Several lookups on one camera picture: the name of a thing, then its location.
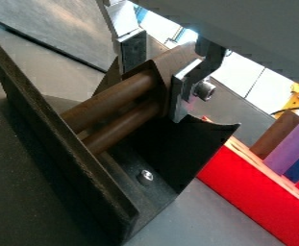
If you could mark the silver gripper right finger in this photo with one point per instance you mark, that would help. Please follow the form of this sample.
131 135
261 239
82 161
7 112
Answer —
190 83

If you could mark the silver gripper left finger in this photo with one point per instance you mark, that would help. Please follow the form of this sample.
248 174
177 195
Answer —
129 35

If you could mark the brown three prong object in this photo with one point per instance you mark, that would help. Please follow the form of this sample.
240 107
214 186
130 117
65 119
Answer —
141 96

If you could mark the black curved fixture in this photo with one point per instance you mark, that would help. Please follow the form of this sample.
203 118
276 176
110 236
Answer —
131 181

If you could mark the red peg board base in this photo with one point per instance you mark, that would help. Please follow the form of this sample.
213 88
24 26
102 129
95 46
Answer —
262 194

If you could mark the brown cylinder peg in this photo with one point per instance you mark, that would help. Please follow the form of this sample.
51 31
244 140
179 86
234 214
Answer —
276 134

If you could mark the purple cylinder peg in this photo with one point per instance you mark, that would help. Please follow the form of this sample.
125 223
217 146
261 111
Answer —
286 153

